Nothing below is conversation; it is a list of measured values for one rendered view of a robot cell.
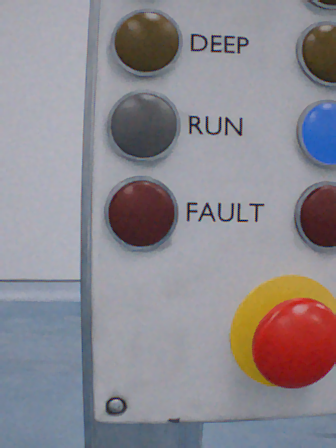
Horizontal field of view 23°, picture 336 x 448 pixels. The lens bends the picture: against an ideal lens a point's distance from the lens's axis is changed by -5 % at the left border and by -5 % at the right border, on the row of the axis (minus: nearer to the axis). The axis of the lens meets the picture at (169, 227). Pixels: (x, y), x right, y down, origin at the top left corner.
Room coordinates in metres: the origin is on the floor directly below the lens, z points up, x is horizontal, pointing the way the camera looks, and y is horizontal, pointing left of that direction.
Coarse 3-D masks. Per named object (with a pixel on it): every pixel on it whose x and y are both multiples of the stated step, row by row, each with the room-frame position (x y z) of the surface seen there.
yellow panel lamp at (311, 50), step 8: (328, 24) 0.35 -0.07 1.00; (312, 32) 0.34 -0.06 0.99; (320, 32) 0.34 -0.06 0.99; (328, 32) 0.34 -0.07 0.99; (304, 40) 0.34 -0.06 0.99; (312, 40) 0.34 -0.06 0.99; (320, 40) 0.34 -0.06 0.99; (328, 40) 0.34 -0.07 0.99; (304, 48) 0.34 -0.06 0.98; (312, 48) 0.34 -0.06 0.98; (320, 48) 0.34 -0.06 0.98; (328, 48) 0.34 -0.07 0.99; (304, 56) 0.34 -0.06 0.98; (312, 56) 0.34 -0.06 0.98; (320, 56) 0.34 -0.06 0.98; (328, 56) 0.34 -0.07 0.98; (312, 64) 0.34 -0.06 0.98; (320, 64) 0.34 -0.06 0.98; (328, 64) 0.34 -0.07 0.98; (312, 72) 0.35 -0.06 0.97; (320, 72) 0.34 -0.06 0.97; (328, 72) 0.34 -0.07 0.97; (328, 80) 0.35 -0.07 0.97
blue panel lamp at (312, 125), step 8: (320, 104) 0.35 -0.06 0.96; (328, 104) 0.35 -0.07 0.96; (312, 112) 0.34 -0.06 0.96; (320, 112) 0.34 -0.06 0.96; (328, 112) 0.34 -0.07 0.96; (304, 120) 0.35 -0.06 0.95; (312, 120) 0.34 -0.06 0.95; (320, 120) 0.34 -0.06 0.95; (328, 120) 0.34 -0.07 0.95; (304, 128) 0.34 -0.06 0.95; (312, 128) 0.34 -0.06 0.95; (320, 128) 0.34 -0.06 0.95; (328, 128) 0.34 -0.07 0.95; (304, 136) 0.34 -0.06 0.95; (312, 136) 0.34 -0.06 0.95; (320, 136) 0.34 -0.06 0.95; (328, 136) 0.34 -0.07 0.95; (304, 144) 0.35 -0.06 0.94; (312, 144) 0.34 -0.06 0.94; (320, 144) 0.34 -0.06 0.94; (328, 144) 0.34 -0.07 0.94; (312, 152) 0.34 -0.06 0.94; (320, 152) 0.34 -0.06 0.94; (328, 152) 0.34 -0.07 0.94; (320, 160) 0.35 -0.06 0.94; (328, 160) 0.34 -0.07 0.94
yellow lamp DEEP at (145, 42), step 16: (144, 16) 0.34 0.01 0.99; (160, 16) 0.34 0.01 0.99; (128, 32) 0.33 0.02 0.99; (144, 32) 0.33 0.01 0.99; (160, 32) 0.33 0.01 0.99; (176, 32) 0.34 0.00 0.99; (128, 48) 0.33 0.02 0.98; (144, 48) 0.33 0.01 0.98; (160, 48) 0.33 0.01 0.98; (176, 48) 0.34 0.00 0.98; (128, 64) 0.34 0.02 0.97; (144, 64) 0.34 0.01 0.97; (160, 64) 0.34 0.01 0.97
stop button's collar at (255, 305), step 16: (256, 288) 0.35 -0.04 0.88; (272, 288) 0.35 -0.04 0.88; (288, 288) 0.35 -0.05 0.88; (304, 288) 0.35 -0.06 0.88; (320, 288) 0.35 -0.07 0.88; (240, 304) 0.34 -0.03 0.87; (256, 304) 0.34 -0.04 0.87; (272, 304) 0.35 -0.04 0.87; (240, 320) 0.34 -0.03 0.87; (256, 320) 0.34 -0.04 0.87; (240, 336) 0.34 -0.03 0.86; (240, 352) 0.34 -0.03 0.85; (256, 368) 0.34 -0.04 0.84; (272, 384) 0.35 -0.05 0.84
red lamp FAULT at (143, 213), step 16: (128, 192) 0.33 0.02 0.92; (144, 192) 0.33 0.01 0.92; (160, 192) 0.34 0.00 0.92; (112, 208) 0.33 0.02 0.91; (128, 208) 0.33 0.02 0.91; (144, 208) 0.33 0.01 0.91; (160, 208) 0.34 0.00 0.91; (112, 224) 0.33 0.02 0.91; (128, 224) 0.33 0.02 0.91; (144, 224) 0.33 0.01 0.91; (160, 224) 0.34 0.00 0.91; (128, 240) 0.34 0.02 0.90; (144, 240) 0.34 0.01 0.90
